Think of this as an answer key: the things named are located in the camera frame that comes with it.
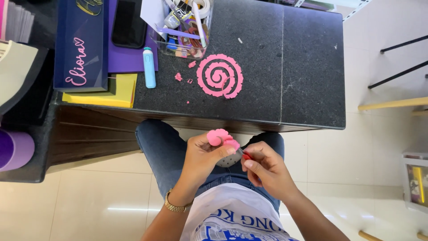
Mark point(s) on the person's right hand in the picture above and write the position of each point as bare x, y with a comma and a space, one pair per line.
272, 170

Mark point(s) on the person's left hand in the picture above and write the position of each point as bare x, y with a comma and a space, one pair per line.
195, 164

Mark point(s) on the small red tool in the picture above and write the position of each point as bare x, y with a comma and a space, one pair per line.
246, 156

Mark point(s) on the pink paper flower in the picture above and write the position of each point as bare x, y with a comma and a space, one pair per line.
218, 136

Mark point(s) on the grey perforated clog shoe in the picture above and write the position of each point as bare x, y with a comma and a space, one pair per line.
227, 161

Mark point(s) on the blue jeans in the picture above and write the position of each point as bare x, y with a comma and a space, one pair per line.
160, 150

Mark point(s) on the gold wrist watch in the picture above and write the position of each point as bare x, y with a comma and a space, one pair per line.
174, 205

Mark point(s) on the white printed t-shirt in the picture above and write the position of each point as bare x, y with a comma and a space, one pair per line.
230, 211

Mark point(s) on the pink spiral paper cutout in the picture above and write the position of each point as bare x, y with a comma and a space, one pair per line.
203, 75

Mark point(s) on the light blue glue pen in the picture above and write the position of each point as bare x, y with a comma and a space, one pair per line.
149, 68

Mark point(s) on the yellow paper stack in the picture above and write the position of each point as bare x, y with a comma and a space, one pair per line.
110, 97

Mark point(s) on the wooden leg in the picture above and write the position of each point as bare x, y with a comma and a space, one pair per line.
369, 236
423, 237

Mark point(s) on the clear plastic supplies container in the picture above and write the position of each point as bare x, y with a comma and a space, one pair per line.
187, 47

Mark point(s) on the purple paper sheet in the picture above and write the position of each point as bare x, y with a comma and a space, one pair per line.
125, 60

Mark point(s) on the wooden stool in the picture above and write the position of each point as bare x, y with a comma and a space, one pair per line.
391, 104

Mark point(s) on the white stick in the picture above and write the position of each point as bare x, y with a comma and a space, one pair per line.
199, 26

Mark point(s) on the clear plastic storage box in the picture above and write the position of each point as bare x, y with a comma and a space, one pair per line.
416, 180

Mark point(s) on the small glue bottle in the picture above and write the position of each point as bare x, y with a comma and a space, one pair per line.
174, 20

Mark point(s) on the black smartphone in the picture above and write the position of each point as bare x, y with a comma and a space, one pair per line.
128, 23

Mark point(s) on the white tape roll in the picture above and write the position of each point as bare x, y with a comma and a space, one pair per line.
204, 6

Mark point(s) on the white paper sheet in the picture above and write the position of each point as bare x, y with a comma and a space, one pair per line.
152, 11

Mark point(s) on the black metal rack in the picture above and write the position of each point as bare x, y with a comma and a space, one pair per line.
398, 73

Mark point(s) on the navy box with pink script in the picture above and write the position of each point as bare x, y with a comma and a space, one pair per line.
80, 43

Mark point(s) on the purple paper roll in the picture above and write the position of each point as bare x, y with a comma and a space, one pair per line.
15, 150

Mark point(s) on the stack of white sheets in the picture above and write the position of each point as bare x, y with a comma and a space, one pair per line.
20, 21

